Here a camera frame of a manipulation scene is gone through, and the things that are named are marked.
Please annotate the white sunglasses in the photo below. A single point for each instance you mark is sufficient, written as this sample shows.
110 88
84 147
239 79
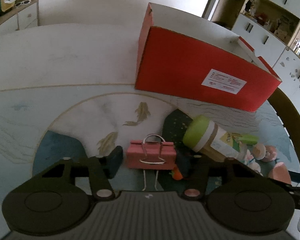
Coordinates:
25 2

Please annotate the white bunny figurine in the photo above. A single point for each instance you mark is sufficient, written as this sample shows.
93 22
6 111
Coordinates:
250 162

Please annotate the pink heart dish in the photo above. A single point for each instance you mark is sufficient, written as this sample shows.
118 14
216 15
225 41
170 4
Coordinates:
280 173

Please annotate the orange small toy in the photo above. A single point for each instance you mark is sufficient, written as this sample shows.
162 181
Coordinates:
176 174

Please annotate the white wall cabinet unit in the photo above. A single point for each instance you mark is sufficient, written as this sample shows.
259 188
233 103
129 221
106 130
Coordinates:
272 28

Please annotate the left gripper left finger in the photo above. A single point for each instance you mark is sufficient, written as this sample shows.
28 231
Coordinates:
102 170

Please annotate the pink binder clip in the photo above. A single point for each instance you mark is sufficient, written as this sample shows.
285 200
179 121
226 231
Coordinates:
151 153

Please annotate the green stick tube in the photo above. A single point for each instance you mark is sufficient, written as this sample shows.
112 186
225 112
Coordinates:
247 139

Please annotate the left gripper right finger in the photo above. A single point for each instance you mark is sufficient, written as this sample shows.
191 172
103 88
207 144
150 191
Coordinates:
197 173

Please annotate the red cardboard box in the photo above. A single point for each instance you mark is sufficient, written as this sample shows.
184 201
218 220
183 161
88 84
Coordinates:
184 55

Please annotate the wooden chair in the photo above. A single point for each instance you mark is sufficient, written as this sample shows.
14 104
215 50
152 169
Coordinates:
289 147

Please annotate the green lid paper jar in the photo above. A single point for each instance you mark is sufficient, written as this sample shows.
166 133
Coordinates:
205 136

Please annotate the white side cabinet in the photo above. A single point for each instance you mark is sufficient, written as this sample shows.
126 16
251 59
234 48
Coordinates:
24 17

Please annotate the pink blue toy figure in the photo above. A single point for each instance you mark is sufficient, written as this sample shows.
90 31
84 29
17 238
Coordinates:
264 153

